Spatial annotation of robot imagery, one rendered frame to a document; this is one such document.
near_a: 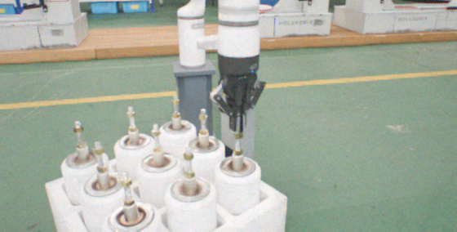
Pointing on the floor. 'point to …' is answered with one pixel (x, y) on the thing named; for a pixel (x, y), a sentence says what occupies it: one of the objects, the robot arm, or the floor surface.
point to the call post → (241, 138)
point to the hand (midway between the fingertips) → (237, 122)
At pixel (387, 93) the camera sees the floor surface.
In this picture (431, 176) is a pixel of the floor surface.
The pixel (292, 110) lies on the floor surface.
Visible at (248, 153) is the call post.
